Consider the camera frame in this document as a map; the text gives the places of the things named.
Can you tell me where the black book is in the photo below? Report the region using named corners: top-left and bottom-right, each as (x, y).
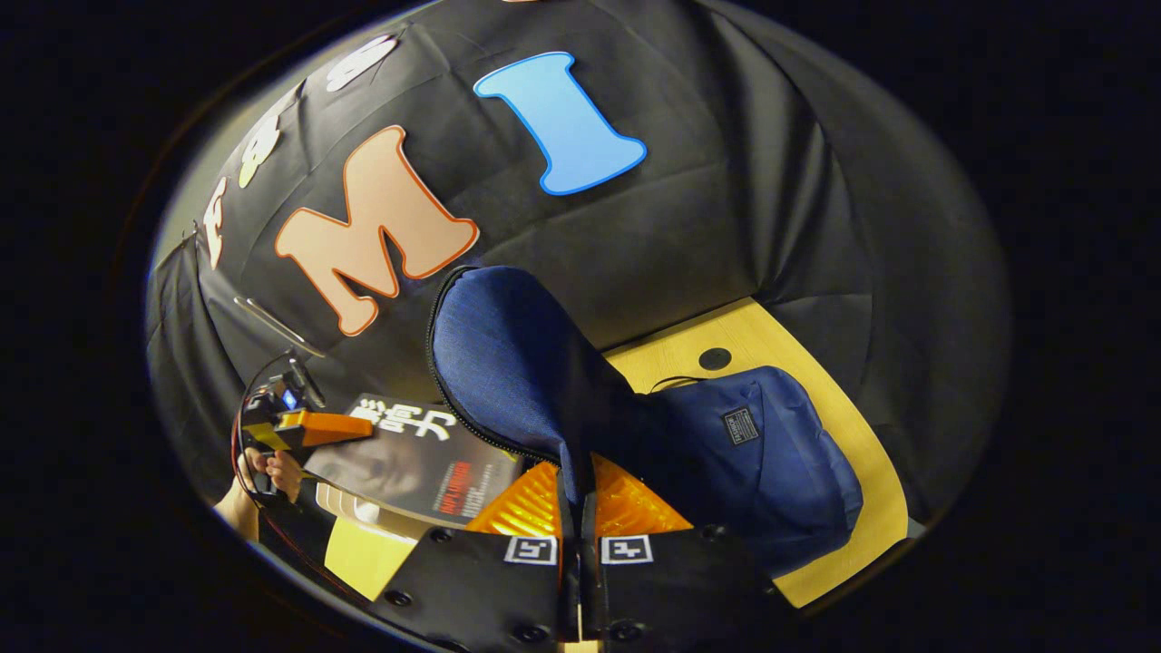
top-left (304, 393), bottom-right (527, 530)

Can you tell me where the blue schoolbag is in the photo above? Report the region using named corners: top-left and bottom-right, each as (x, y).
top-left (426, 265), bottom-right (864, 581)

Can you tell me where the white bookshelf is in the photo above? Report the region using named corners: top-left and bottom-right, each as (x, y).
top-left (313, 481), bottom-right (436, 545)

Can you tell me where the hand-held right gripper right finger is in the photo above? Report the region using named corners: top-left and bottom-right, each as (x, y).
top-left (581, 453), bottom-right (801, 653)

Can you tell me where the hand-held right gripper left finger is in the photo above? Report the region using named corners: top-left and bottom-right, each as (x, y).
top-left (372, 458), bottom-right (582, 653)

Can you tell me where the black backdrop cloth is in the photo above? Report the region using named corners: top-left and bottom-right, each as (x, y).
top-left (145, 0), bottom-right (1012, 545)

